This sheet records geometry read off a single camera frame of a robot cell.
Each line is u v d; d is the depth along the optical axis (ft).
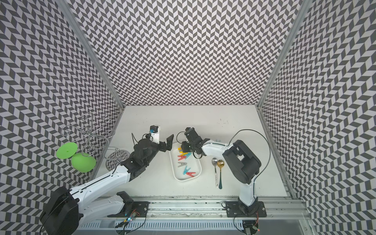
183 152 2.99
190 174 2.77
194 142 2.38
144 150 1.92
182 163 2.85
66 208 1.28
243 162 1.61
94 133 6.31
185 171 2.78
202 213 2.38
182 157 2.99
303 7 2.20
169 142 2.37
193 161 2.95
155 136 2.23
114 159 2.84
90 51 2.89
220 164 2.84
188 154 2.98
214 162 2.90
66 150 1.92
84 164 2.07
